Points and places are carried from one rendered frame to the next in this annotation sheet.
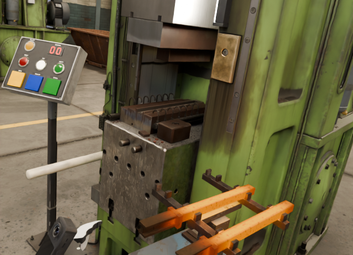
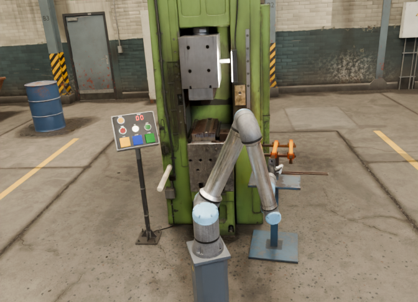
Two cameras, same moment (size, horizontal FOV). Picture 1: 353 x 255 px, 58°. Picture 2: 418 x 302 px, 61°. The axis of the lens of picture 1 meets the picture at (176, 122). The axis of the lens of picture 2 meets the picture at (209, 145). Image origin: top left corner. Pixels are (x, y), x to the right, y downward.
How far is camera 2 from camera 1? 208 cm
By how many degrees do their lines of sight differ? 31
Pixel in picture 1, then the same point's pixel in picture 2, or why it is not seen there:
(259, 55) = (254, 90)
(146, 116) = (211, 133)
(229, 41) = (241, 88)
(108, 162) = (195, 164)
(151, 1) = (203, 80)
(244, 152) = not seen: hidden behind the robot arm
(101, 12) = not seen: outside the picture
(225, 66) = (241, 98)
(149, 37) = (205, 96)
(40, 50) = (129, 121)
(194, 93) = (201, 114)
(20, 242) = (134, 246)
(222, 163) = not seen: hidden behind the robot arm
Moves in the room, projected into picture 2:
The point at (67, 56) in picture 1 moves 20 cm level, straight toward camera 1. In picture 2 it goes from (148, 118) to (167, 121)
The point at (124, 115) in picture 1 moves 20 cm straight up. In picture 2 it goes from (195, 137) to (193, 114)
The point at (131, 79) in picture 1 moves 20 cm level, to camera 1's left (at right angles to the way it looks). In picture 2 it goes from (180, 119) to (159, 123)
